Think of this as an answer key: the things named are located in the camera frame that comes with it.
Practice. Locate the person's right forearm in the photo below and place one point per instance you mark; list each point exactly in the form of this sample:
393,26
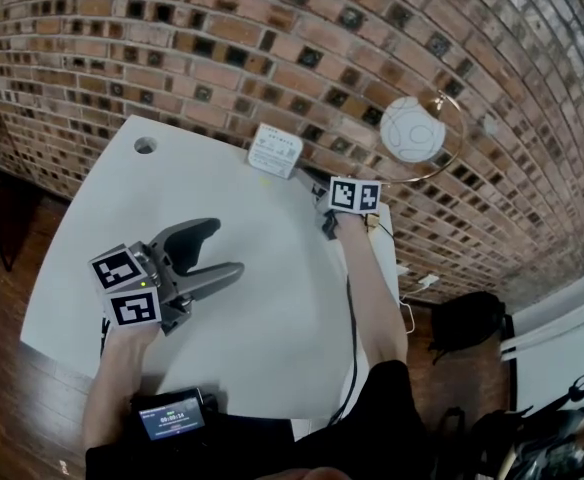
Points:
372,293

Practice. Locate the white printed table card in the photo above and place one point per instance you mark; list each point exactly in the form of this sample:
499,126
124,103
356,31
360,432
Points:
274,148

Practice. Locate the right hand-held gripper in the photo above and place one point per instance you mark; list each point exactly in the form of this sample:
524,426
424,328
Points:
354,195

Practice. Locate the white panel with black drawing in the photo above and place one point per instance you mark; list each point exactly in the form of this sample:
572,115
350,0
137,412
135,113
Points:
562,348

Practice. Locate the small red floor scrap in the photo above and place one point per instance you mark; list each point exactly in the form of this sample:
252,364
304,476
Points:
64,466

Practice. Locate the black chest-mounted screen device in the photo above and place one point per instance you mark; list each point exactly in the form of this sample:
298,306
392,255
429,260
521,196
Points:
172,418

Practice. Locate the gold lamp with white globe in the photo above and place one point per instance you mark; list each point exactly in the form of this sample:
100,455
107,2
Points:
412,128

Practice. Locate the person's black clothing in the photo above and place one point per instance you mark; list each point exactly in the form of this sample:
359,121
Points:
372,433

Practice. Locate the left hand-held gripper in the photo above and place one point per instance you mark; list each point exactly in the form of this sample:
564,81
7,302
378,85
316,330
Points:
132,310

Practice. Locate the white table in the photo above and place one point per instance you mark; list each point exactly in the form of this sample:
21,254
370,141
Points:
222,343

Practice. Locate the person's left forearm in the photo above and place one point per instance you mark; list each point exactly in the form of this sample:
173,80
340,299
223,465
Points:
117,378

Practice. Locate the black backpack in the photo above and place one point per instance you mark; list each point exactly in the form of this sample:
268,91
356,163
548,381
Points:
467,323

